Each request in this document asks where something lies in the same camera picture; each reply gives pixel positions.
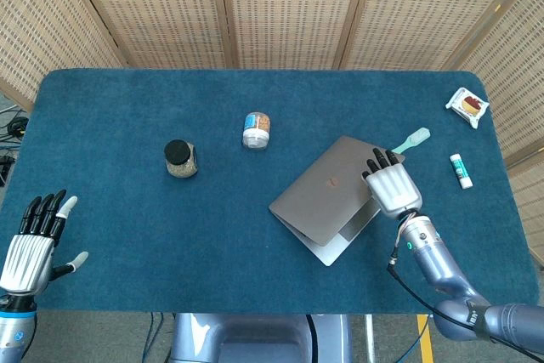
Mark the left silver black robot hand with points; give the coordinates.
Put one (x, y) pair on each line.
(27, 259)

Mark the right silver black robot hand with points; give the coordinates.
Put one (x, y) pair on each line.
(393, 191)

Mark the silver laptop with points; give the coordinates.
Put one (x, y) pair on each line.
(327, 197)

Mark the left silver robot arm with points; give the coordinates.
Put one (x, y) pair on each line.
(15, 329)

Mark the mint green brush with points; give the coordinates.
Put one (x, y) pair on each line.
(414, 140)

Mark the white green glue stick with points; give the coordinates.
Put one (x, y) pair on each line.
(460, 171)

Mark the white packaged snack cake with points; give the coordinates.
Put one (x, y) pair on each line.
(467, 107)

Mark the clear plastic snack jar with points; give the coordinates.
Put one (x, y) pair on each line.
(256, 130)

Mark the yellow floor tape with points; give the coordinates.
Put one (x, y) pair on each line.
(425, 337)

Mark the blue table mat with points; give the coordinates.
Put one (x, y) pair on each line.
(170, 210)

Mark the glass jar with black lid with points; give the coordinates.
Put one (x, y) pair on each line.
(181, 159)

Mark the silver robot torso base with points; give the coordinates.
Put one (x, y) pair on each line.
(259, 337)

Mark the woven bamboo folding screen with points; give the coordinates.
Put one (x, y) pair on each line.
(272, 10)

